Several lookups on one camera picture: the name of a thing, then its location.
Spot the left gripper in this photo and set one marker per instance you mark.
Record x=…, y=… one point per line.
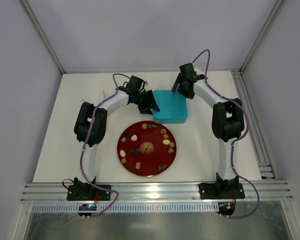
x=145, y=100

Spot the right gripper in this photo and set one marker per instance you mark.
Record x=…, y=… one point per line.
x=181, y=83

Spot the teal tin lid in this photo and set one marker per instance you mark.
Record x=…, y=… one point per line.
x=170, y=103

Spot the teal tin box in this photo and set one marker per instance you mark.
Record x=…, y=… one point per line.
x=170, y=119

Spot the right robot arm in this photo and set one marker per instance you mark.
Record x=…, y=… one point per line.
x=227, y=126

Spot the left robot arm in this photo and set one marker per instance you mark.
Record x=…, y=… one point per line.
x=91, y=124

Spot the caramel ridged chocolate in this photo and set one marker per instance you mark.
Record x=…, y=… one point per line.
x=163, y=131

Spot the white shell chocolate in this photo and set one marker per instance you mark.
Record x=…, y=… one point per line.
x=134, y=138

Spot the white oval swirl chocolate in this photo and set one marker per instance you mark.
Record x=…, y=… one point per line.
x=166, y=142

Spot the caramel flower chocolate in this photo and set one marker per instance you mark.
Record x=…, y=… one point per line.
x=172, y=144

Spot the caramel heart chocolate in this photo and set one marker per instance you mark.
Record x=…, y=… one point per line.
x=170, y=150

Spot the white round chocolate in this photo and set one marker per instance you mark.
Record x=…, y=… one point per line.
x=122, y=153

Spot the red round plate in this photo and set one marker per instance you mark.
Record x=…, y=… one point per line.
x=147, y=156

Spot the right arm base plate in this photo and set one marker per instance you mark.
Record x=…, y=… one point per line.
x=209, y=191

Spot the slotted cable duct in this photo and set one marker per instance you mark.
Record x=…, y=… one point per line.
x=126, y=207

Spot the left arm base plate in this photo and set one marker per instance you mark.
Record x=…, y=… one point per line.
x=89, y=193

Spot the aluminium rail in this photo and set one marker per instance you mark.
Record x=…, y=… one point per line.
x=267, y=190

